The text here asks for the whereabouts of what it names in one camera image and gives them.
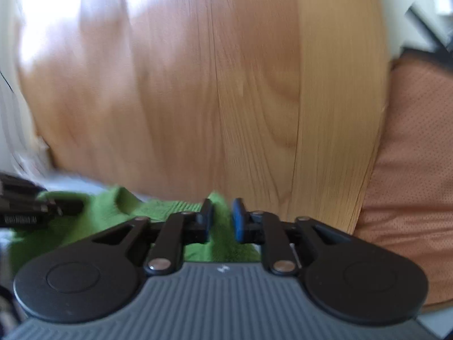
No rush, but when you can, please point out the green navy white knit sweater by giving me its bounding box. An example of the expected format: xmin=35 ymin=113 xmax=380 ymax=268
xmin=8 ymin=186 xmax=260 ymax=274

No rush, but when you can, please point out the blue white striped bedsheet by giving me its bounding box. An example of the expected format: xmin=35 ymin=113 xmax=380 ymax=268
xmin=0 ymin=169 xmax=117 ymax=266

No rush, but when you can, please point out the wood-pattern headboard panel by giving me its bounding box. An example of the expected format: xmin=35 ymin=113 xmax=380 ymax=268
xmin=15 ymin=0 xmax=388 ymax=233

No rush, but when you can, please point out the brown mesh cushion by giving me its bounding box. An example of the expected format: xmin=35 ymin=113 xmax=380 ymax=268
xmin=354 ymin=54 xmax=452 ymax=309

